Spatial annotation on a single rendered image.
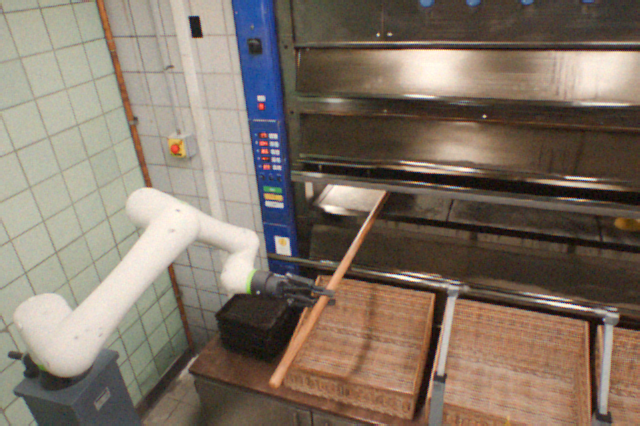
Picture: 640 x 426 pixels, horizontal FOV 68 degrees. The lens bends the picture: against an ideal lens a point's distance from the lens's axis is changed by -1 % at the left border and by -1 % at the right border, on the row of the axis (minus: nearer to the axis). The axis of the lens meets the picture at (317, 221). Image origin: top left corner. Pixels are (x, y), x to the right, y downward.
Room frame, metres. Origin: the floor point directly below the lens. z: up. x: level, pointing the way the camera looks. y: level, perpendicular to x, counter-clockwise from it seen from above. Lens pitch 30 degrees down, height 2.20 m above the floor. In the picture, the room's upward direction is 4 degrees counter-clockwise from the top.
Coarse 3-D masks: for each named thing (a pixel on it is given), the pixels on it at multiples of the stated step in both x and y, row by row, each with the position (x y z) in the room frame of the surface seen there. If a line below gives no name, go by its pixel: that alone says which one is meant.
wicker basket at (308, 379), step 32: (352, 288) 1.78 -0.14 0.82; (384, 288) 1.73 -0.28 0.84; (320, 320) 1.79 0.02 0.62; (352, 320) 1.74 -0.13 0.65; (384, 320) 1.69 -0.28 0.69; (416, 320) 1.63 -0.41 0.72; (320, 352) 1.61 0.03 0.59; (352, 352) 1.60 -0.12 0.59; (384, 352) 1.58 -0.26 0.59; (416, 352) 1.57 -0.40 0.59; (288, 384) 1.42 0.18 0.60; (320, 384) 1.37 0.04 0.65; (352, 384) 1.31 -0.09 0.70; (384, 384) 1.40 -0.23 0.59; (416, 384) 1.26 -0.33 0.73
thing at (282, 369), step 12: (384, 192) 1.97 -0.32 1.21; (372, 216) 1.75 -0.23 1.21; (360, 240) 1.58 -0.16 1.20; (348, 252) 1.50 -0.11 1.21; (348, 264) 1.43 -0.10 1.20; (336, 276) 1.35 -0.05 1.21; (324, 300) 1.23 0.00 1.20; (312, 312) 1.17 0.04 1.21; (312, 324) 1.12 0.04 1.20; (300, 336) 1.07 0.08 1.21; (300, 348) 1.03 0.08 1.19; (288, 360) 0.98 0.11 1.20; (276, 372) 0.93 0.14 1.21; (276, 384) 0.90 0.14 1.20
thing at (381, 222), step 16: (320, 208) 1.91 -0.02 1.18; (336, 208) 1.90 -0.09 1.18; (384, 224) 1.77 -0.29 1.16; (400, 224) 1.74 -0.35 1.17; (416, 224) 1.71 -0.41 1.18; (432, 224) 1.70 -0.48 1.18; (448, 224) 1.69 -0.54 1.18; (464, 224) 1.68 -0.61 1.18; (480, 240) 1.61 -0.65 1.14; (496, 240) 1.58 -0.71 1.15; (512, 240) 1.56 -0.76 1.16; (528, 240) 1.53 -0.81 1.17; (544, 240) 1.52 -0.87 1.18; (560, 240) 1.51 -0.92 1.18; (576, 240) 1.50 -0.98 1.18; (592, 240) 1.49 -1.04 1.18; (592, 256) 1.44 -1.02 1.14; (608, 256) 1.42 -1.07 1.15; (624, 256) 1.40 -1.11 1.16
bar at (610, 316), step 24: (312, 264) 1.50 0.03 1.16; (336, 264) 1.47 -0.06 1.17; (456, 288) 1.28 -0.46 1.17; (480, 288) 1.26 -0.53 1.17; (576, 312) 1.13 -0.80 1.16; (600, 312) 1.11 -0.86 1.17; (432, 384) 1.09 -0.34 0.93; (600, 384) 0.98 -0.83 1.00; (432, 408) 1.08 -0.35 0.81; (600, 408) 0.92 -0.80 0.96
